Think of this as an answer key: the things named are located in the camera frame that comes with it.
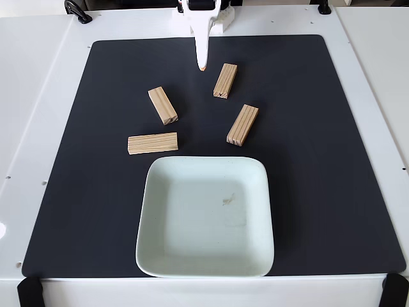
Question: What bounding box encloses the wooden block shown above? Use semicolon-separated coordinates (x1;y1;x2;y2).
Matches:
213;63;238;100
226;104;259;147
127;132;178;156
148;86;179;126

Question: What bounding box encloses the pale green square plate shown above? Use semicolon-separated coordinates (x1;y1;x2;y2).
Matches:
135;155;275;278

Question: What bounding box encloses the black table mat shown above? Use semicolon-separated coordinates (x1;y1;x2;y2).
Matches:
21;34;406;278

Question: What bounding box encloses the black corner bracket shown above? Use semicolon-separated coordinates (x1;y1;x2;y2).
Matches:
380;272;409;307
16;276;44;307

